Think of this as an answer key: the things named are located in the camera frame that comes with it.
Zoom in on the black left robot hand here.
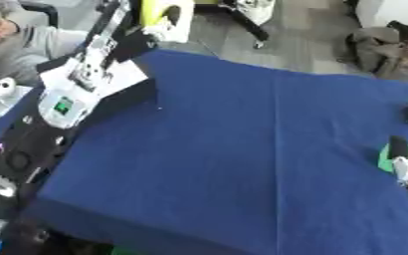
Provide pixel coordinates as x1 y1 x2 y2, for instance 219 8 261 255
89 0 159 65

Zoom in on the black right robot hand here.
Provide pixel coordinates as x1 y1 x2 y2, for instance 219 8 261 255
386 100 408 161

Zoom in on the green and white block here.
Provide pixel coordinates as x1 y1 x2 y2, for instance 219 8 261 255
376 94 408 173

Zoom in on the yellow and white machine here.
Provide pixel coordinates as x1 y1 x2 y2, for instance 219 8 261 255
139 0 197 45

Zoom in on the black chair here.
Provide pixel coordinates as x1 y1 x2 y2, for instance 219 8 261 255
17 1 62 30

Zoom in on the person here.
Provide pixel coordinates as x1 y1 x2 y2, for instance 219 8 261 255
0 0 92 88

